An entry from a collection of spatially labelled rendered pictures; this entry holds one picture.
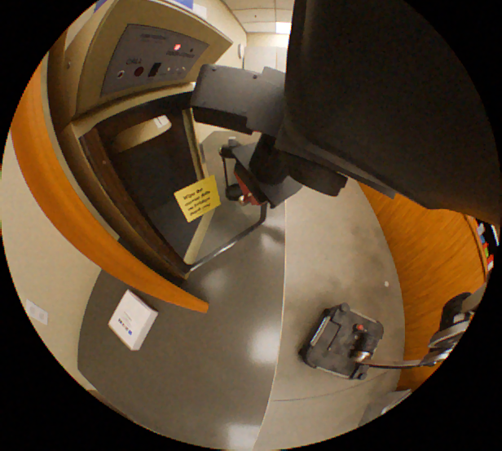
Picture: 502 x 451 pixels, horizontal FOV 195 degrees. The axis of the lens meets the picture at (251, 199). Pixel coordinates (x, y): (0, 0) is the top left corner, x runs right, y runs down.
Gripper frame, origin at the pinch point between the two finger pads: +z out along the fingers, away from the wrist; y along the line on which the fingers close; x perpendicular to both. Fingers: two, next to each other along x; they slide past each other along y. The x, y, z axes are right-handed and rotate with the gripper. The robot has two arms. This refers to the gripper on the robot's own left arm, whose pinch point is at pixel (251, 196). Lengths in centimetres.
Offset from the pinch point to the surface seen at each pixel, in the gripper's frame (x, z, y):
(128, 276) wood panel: -21.5, -8.9, 3.3
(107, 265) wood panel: -21.6, -11.6, 2.1
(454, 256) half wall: 114, -21, 139
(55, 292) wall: -75, 17, -10
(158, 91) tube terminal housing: -8.8, -11.5, -23.6
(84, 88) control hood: -18.4, -20.4, -11.4
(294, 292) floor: 31, 99, 71
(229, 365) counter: -26.4, 13.9, 31.7
